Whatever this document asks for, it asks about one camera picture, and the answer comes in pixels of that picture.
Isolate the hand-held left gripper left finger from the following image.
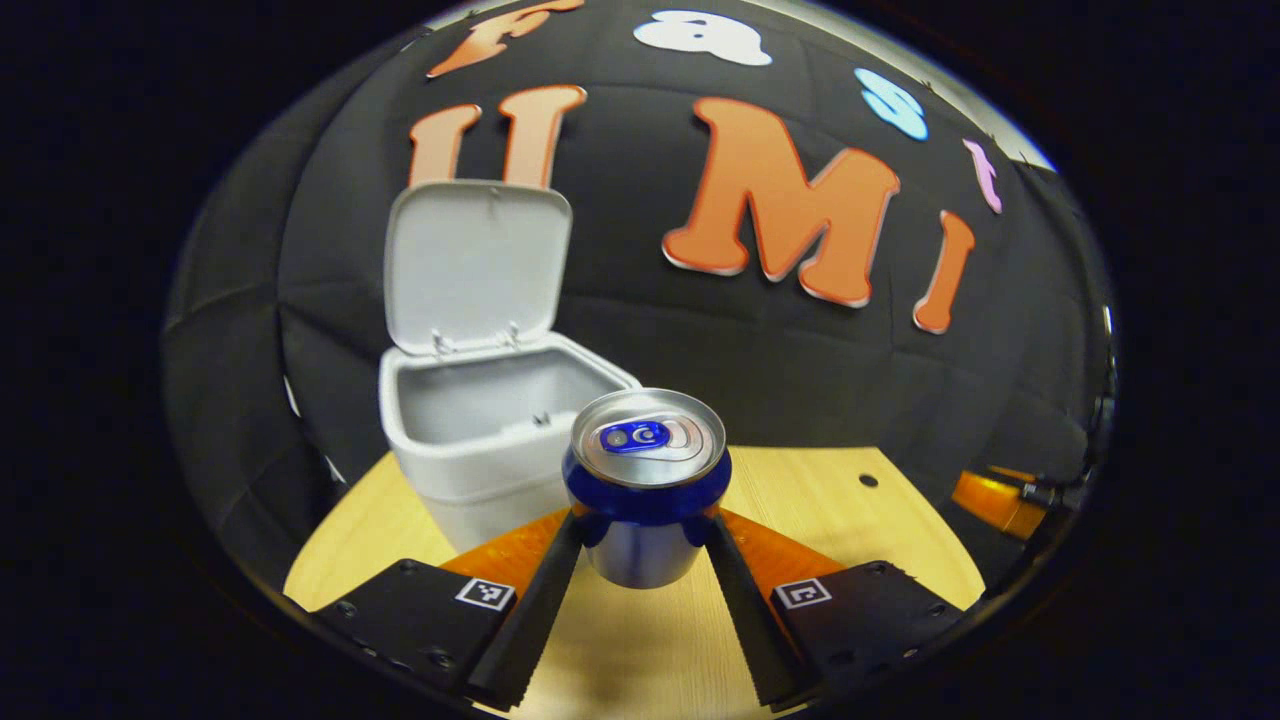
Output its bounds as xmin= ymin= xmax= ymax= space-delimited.
xmin=312 ymin=508 xmax=586 ymax=713

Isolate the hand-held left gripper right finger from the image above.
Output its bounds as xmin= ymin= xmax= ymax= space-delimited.
xmin=705 ymin=508 xmax=976 ymax=713

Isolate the blue silver pop can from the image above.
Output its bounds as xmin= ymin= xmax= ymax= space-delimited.
xmin=562 ymin=388 xmax=733 ymax=589

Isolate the white desktop garbage bin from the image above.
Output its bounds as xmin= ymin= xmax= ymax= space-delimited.
xmin=378 ymin=180 xmax=643 ymax=554

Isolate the wooden desktop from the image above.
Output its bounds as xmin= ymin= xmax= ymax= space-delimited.
xmin=283 ymin=445 xmax=986 ymax=719

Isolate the black backdrop cloth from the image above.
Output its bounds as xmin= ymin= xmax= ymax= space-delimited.
xmin=163 ymin=0 xmax=1119 ymax=591

